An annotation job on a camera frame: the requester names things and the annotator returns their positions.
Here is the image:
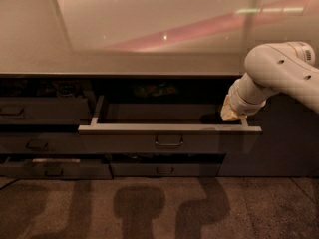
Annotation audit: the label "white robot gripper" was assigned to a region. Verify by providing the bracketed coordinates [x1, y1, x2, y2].
[220, 80, 266, 121]

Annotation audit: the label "dark drawer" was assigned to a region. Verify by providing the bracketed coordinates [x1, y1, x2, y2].
[110, 154, 225, 177]
[0, 97, 91, 125]
[0, 158, 113, 180]
[0, 132, 87, 154]
[79, 96, 262, 154]

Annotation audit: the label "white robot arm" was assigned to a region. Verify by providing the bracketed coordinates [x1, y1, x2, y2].
[220, 42, 319, 121]

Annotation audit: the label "colourful items inside top drawer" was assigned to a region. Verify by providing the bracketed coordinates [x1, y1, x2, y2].
[133, 82, 178, 98]

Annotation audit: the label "items inside left drawer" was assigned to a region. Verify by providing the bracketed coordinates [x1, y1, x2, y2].
[0, 79, 82, 97]

